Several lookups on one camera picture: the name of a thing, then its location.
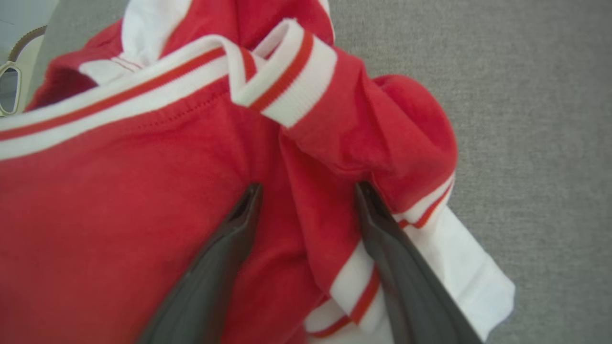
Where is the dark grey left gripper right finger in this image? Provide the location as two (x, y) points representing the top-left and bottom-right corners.
(355, 182), (483, 344)

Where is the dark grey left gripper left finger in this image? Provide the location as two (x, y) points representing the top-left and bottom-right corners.
(136, 183), (263, 344)

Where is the red jersey with white trim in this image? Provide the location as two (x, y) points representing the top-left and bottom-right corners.
(0, 0), (516, 344)

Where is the cream laundry basket brown rim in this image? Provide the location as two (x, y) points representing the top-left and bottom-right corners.
(0, 26), (47, 118)

